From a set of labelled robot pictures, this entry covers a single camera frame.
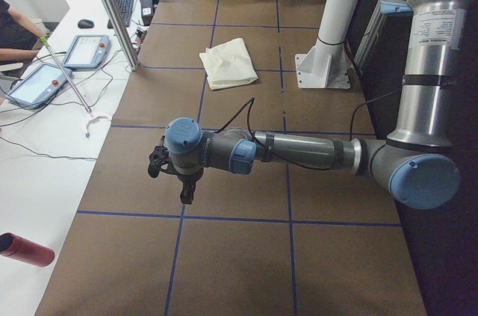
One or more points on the teach pendant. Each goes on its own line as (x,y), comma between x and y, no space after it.
(87,52)
(38,87)

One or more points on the black computer keyboard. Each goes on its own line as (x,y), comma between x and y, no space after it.
(126,8)

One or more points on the black box white label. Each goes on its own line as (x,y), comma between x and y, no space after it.
(147,11)

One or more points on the aluminium frame post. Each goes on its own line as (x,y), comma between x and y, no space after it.
(121,33)

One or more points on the metal reacher grabber stick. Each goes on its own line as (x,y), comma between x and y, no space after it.
(92,116)

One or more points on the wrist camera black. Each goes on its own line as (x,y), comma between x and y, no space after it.
(160,161)

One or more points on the black computer mouse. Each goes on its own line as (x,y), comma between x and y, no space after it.
(85,24)

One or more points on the cream long-sleeve cat shirt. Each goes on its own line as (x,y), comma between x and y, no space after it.
(228,65)

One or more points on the red cylinder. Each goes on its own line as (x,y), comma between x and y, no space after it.
(21,249)

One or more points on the standing person dark trousers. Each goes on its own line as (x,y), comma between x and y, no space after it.
(20,37)

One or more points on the far teach pendant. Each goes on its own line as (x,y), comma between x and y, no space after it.
(87,52)

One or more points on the near teach pendant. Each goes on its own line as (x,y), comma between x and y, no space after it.
(38,87)

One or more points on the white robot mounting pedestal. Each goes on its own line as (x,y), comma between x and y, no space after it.
(325,66)

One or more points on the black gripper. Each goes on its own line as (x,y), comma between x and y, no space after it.
(187,181)

